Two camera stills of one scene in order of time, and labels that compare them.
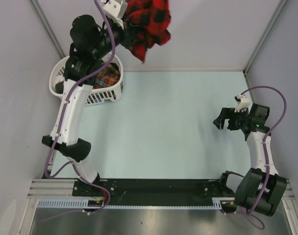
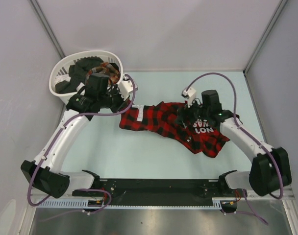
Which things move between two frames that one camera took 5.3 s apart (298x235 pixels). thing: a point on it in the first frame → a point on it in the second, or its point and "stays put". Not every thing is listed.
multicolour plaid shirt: [109, 75] stays put
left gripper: [127, 35] → [121, 103]
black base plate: [119, 192] stays put
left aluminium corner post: [48, 27] stays put
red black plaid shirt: [147, 22] → [201, 135]
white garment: [60, 78] stays put
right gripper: [225, 112] → [185, 111]
